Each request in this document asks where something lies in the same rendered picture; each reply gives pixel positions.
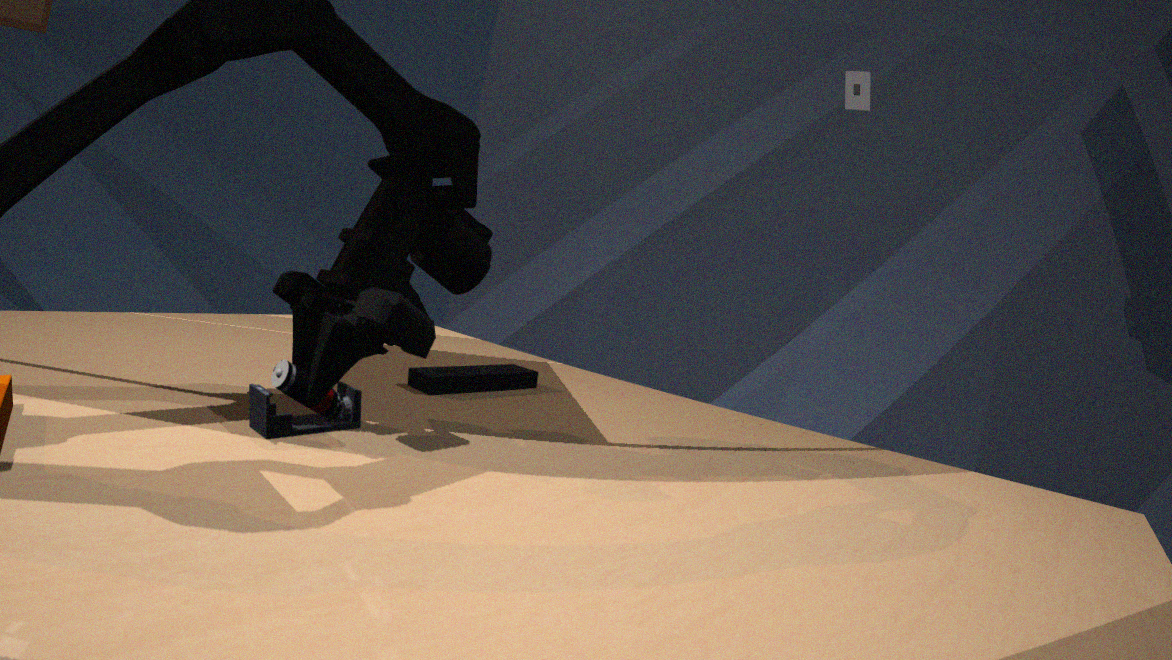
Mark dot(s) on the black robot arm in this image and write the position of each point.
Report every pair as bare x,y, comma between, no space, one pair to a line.
425,138

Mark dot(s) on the black and red cylindrical battery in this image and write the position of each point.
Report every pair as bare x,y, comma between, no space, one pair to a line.
293,381

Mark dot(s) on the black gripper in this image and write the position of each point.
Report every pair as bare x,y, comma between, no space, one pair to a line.
327,339

